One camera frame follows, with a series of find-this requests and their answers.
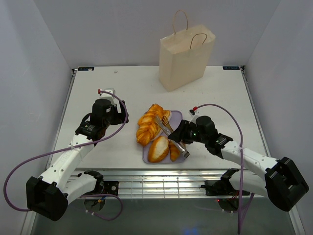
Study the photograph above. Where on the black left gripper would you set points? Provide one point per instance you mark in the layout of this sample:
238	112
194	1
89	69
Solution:
121	117

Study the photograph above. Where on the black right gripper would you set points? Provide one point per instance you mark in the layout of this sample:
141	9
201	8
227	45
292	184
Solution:
178	134

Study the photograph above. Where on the long braided fake bread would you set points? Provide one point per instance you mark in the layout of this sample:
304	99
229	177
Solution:
147	128

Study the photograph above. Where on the metal kitchen tongs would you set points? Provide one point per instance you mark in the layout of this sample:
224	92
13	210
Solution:
163	123

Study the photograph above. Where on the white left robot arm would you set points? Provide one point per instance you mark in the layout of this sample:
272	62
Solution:
52	192

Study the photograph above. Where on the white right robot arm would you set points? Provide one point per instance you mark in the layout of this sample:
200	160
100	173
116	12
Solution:
279	180

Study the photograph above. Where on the fake croissant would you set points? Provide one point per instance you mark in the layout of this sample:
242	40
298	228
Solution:
174	152

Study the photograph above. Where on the long glazed fake loaf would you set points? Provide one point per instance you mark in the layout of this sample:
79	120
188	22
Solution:
168	114

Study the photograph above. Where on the oval white-topped fake bread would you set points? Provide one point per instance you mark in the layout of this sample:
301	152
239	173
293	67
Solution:
158	150

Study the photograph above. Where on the white paper bag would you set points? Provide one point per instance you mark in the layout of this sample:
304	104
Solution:
184	55

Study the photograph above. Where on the lilac plastic tray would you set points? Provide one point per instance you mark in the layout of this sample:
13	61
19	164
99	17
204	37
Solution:
174	121

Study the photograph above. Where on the left blue table label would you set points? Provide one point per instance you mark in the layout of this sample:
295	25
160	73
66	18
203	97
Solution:
85	69

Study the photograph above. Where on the blue table label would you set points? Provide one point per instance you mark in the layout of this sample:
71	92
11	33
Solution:
85	69
229	68

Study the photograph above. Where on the right blue table label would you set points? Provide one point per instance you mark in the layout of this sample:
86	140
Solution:
229	68

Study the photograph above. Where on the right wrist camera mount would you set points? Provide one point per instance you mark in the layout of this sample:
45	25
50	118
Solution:
194	114

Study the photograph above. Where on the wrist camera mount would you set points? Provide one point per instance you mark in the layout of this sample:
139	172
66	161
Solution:
194	114
107	94

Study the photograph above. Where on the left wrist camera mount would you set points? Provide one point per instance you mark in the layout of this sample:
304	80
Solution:
107	94

